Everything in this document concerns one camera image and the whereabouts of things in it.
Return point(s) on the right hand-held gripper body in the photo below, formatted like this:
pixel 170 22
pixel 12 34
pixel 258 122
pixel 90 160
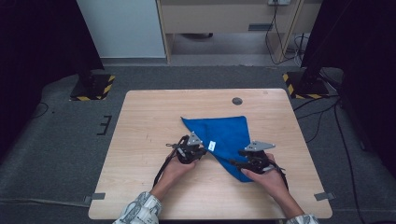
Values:
pixel 258 158

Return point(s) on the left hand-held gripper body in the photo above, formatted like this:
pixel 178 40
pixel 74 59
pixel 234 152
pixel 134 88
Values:
pixel 188 151

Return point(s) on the blue cloth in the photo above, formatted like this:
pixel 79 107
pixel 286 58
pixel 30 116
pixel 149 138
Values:
pixel 227 133

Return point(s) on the person's left hand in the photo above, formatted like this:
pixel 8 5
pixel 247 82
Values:
pixel 176 172

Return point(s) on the person's right hand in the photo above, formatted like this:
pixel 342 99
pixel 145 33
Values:
pixel 271 182

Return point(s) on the grey round table grommet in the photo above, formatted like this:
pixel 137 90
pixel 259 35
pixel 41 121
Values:
pixel 237 101

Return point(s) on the grey tape strip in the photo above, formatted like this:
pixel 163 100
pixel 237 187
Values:
pixel 324 196
pixel 96 196

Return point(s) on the black stand base yellow stripes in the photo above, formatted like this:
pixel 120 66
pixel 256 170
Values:
pixel 93 88
pixel 306 88

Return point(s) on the light wooden desk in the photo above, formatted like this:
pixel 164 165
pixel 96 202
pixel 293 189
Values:
pixel 218 18

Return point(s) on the white cabinet panel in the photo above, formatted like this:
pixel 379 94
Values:
pixel 121 28

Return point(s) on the black curtain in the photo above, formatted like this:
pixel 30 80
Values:
pixel 37 46
pixel 367 62

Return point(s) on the white power strip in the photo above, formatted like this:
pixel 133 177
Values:
pixel 279 2

